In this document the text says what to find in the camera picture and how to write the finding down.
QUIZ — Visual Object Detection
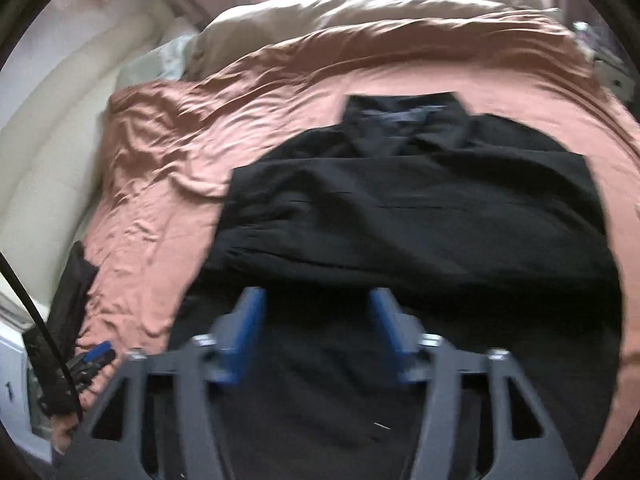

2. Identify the black button-up shirt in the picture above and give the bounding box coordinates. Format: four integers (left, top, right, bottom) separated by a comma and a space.
170, 93, 623, 479

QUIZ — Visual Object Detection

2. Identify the black folded clothes pile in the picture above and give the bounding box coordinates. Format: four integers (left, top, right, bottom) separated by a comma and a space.
47, 240, 99, 361

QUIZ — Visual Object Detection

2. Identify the person's left hand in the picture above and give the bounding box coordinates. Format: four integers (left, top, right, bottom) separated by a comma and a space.
50, 413, 79, 455

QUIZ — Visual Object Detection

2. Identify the white left nightstand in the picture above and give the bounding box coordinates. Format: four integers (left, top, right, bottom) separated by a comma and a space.
1, 308, 52, 465

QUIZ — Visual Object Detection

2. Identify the white nightstand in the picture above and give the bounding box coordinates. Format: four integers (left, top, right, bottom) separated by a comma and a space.
572, 21, 636, 105
1, 308, 52, 465

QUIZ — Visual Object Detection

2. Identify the brown bed blanket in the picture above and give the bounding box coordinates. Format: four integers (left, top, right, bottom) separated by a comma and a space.
78, 11, 639, 472

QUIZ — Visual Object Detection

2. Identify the cream leather headboard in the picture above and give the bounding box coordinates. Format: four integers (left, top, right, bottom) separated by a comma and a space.
1, 0, 174, 312

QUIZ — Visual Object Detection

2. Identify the light green pillow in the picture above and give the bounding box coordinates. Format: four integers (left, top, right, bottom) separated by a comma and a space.
115, 35, 195, 91

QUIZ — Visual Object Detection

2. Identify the white right nightstand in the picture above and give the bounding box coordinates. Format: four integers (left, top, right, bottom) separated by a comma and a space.
572, 21, 636, 105

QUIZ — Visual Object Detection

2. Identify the beige duvet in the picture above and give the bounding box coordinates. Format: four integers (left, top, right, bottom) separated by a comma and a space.
181, 0, 545, 80

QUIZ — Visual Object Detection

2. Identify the black cable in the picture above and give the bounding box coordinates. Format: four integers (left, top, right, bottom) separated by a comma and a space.
0, 251, 84, 424

